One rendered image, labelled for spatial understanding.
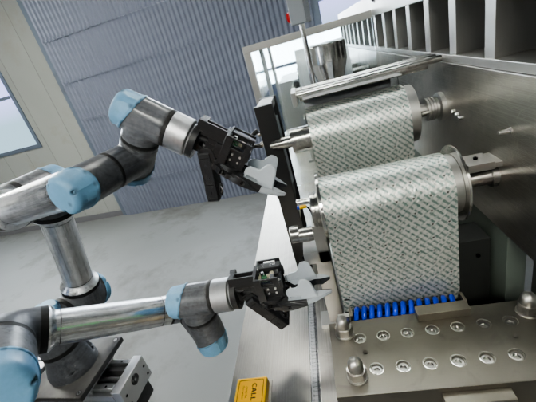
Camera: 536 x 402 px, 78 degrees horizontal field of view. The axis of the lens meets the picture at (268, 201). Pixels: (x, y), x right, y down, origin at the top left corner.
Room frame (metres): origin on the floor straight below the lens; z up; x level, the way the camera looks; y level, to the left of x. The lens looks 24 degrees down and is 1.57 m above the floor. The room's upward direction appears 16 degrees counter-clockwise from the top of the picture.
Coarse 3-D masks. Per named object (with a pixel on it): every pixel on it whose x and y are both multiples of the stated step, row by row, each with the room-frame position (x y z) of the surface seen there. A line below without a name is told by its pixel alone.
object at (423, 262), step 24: (360, 240) 0.54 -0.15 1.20; (384, 240) 0.53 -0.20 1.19; (408, 240) 0.52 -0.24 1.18; (432, 240) 0.51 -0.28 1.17; (456, 240) 0.50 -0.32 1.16; (336, 264) 0.55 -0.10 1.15; (360, 264) 0.54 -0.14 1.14; (384, 264) 0.53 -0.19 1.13; (408, 264) 0.52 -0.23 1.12; (432, 264) 0.51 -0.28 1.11; (456, 264) 0.50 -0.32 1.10; (360, 288) 0.54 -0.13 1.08; (384, 288) 0.53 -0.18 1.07; (408, 288) 0.52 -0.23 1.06; (432, 288) 0.51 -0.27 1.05; (456, 288) 0.50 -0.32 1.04
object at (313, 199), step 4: (312, 192) 0.62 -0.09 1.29; (312, 196) 0.60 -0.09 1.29; (316, 196) 0.60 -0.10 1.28; (312, 200) 0.59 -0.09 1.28; (316, 200) 0.59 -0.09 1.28; (312, 204) 0.59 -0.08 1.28; (316, 204) 0.59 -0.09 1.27; (312, 208) 0.58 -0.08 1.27; (316, 208) 0.58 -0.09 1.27; (312, 212) 0.58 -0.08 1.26; (316, 212) 0.58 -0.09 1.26; (312, 216) 0.58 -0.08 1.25; (316, 216) 0.58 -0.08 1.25; (320, 216) 0.58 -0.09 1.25; (316, 220) 0.58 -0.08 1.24; (320, 220) 0.58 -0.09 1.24; (316, 224) 0.58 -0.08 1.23; (320, 224) 0.58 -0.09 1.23
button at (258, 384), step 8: (264, 376) 0.53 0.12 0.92; (240, 384) 0.52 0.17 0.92; (248, 384) 0.52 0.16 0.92; (256, 384) 0.51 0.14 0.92; (264, 384) 0.51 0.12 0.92; (240, 392) 0.50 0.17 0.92; (248, 392) 0.50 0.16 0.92; (256, 392) 0.49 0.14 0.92; (264, 392) 0.49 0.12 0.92; (240, 400) 0.49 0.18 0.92; (248, 400) 0.48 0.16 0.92; (256, 400) 0.48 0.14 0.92; (264, 400) 0.47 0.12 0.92
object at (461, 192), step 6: (450, 156) 0.56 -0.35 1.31; (450, 162) 0.54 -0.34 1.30; (456, 162) 0.54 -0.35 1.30; (456, 168) 0.53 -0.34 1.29; (456, 174) 0.52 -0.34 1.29; (462, 174) 0.52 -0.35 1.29; (456, 180) 0.51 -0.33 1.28; (462, 180) 0.51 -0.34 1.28; (456, 186) 0.51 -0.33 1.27; (462, 186) 0.51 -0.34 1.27; (462, 192) 0.51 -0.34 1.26; (462, 198) 0.51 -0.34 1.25; (318, 204) 0.57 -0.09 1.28; (462, 204) 0.51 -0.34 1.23; (462, 210) 0.52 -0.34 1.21; (324, 228) 0.56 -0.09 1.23
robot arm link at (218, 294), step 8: (216, 280) 0.61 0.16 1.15; (224, 280) 0.60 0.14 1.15; (216, 288) 0.59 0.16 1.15; (224, 288) 0.58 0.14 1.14; (216, 296) 0.58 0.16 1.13; (224, 296) 0.57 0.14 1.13; (216, 304) 0.57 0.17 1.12; (224, 304) 0.57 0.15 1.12; (216, 312) 0.58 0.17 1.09; (224, 312) 0.58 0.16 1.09
